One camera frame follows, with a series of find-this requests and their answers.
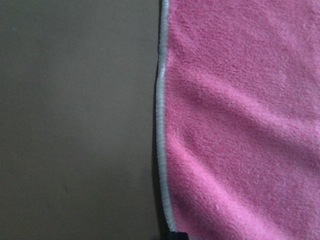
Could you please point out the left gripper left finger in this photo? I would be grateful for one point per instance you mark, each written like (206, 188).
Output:
(171, 235)

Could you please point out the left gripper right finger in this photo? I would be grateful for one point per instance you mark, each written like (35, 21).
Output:
(181, 236)

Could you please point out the pink towel white edge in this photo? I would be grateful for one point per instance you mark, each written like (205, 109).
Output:
(238, 118)

